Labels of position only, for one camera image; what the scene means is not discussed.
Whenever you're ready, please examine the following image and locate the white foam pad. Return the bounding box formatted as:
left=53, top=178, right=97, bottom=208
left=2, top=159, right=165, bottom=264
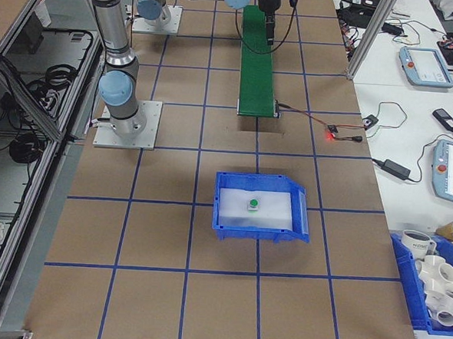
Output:
left=216, top=187, right=297, bottom=232

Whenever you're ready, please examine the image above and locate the red black conveyor wire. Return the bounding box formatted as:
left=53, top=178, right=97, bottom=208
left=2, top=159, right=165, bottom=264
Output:
left=276, top=101, right=331, bottom=128

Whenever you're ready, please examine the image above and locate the long black power adapter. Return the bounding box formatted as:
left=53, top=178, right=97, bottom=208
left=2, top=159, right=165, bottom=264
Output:
left=371, top=157, right=413, bottom=181

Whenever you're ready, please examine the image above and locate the aluminium profile post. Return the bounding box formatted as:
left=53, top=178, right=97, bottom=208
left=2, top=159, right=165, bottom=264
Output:
left=345, top=0, right=399, bottom=84

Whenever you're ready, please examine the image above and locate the white bottle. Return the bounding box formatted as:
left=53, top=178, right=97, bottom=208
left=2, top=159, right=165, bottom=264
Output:
left=32, top=0, right=53, bottom=28

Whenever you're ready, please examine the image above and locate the blue plastic bin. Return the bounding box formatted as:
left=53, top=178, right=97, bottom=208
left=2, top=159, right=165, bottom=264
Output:
left=210, top=169, right=315, bottom=246

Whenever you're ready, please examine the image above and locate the black box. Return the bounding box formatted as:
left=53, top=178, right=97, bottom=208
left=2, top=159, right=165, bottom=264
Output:
left=24, top=11, right=45, bottom=54

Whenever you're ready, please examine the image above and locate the black handset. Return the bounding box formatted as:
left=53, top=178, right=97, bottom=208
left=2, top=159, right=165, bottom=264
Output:
left=432, top=107, right=453, bottom=133

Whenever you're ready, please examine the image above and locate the red black board wire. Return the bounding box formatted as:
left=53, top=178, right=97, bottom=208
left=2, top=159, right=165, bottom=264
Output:
left=334, top=120, right=369, bottom=132

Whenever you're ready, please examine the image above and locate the blue bin with fittings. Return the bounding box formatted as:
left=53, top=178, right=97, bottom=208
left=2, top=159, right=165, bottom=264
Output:
left=384, top=229, right=453, bottom=334

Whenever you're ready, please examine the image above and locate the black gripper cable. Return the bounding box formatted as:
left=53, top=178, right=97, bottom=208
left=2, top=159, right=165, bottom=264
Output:
left=232, top=0, right=300, bottom=58

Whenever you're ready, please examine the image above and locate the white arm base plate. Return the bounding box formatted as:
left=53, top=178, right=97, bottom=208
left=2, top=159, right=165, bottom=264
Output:
left=92, top=96, right=164, bottom=152
left=131, top=2, right=184, bottom=36

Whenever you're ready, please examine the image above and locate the black cable coil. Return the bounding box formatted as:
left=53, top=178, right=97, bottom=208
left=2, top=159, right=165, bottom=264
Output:
left=7, top=130, right=41, bottom=166
left=24, top=61, right=80, bottom=111

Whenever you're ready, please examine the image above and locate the white PVC pipe fitting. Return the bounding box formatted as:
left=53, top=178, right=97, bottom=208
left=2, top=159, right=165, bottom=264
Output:
left=422, top=288, right=453, bottom=327
left=413, top=252, right=453, bottom=295

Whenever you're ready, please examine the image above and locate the white mug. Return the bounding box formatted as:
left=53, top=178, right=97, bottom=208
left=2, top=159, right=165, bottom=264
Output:
left=398, top=229, right=438, bottom=262

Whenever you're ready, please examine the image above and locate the V-shaped metal bar frame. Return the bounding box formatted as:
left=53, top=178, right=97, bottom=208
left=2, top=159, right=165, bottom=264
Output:
left=0, top=0, right=111, bottom=337

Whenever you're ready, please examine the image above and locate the green conveyor belt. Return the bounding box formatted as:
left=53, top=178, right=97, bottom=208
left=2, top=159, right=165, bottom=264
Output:
left=235, top=4, right=287, bottom=120

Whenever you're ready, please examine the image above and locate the black plug with wire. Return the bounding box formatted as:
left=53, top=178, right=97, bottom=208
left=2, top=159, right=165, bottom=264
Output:
left=333, top=133, right=365, bottom=144

